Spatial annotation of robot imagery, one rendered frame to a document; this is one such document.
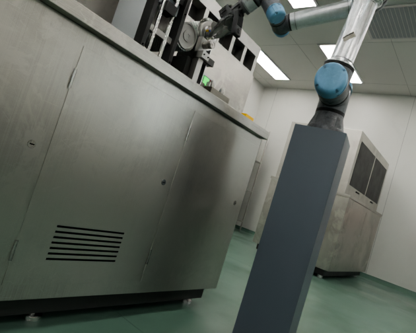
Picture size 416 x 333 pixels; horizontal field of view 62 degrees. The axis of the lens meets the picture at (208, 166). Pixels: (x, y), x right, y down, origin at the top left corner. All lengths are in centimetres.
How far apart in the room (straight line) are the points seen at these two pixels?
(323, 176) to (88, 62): 90
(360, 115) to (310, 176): 489
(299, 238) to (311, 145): 36
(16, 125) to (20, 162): 9
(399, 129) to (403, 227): 146
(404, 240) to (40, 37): 530
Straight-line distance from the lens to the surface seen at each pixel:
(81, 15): 103
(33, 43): 100
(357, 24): 149
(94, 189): 112
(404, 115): 610
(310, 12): 171
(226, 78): 244
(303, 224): 137
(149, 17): 137
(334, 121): 147
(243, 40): 258
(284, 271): 139
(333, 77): 138
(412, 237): 570
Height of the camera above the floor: 55
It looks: 3 degrees up
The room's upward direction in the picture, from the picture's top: 17 degrees clockwise
